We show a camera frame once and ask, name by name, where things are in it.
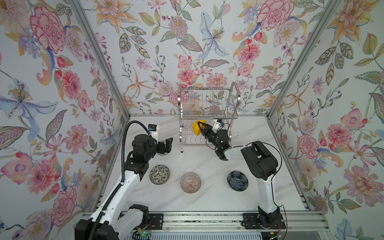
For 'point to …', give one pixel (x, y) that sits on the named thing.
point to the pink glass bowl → (190, 182)
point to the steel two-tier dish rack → (212, 111)
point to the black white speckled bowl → (159, 174)
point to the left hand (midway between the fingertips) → (166, 137)
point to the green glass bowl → (161, 154)
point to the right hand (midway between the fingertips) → (197, 122)
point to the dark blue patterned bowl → (238, 181)
